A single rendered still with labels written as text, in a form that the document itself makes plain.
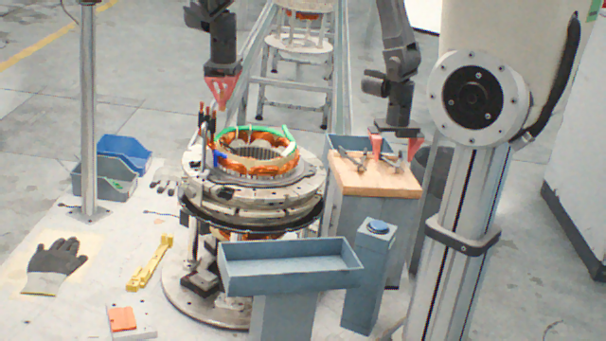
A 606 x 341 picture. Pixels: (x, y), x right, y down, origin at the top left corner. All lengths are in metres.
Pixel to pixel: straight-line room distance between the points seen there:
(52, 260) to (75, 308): 0.17
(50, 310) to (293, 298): 0.57
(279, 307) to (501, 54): 0.59
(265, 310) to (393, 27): 0.68
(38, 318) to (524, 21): 1.11
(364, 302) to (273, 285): 0.35
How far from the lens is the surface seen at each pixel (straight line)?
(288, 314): 1.22
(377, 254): 1.38
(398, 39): 1.48
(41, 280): 1.59
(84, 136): 1.75
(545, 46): 0.95
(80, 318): 1.49
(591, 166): 3.79
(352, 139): 1.76
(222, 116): 1.47
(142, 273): 1.58
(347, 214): 1.51
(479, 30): 0.96
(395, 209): 1.54
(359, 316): 1.47
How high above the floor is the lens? 1.71
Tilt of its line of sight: 25 degrees down
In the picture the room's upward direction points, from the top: 8 degrees clockwise
